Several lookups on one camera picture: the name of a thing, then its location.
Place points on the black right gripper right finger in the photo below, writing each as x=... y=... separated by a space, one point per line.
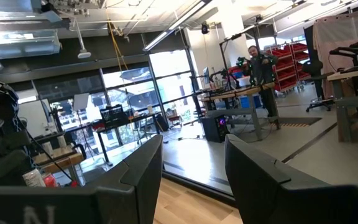
x=291 y=205

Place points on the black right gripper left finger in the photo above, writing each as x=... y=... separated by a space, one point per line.
x=73 y=205

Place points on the red Fanta can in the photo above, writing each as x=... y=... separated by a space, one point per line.
x=50 y=181

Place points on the white Celsius can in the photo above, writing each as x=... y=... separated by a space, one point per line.
x=33 y=179

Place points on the hazard striped floor mat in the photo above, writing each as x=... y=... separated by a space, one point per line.
x=291 y=123

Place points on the black plastic crate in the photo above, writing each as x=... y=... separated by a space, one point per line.
x=113 y=116

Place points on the black desk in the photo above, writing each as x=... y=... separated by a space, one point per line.
x=129 y=121

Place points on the black computer tower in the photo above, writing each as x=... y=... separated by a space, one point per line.
x=214 y=127

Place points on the black office chair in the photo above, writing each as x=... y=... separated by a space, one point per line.
x=315 y=84

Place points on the wooden workbench grey legs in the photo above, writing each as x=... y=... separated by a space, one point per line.
x=238 y=91
x=353 y=93

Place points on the red bin storage rack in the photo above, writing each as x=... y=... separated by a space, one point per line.
x=286 y=65

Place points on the person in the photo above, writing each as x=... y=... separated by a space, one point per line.
x=261 y=67

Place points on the white hanging ceiling device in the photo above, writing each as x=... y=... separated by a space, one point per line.
x=84 y=54

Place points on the pink beige curtain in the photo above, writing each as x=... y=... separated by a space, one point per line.
x=337 y=37

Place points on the long ceiling light bar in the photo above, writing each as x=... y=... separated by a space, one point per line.
x=176 y=27

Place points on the black aluminium table frame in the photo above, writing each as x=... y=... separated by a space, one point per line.
x=197 y=186

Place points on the black ceiling-mounted camera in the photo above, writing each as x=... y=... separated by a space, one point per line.
x=204 y=28

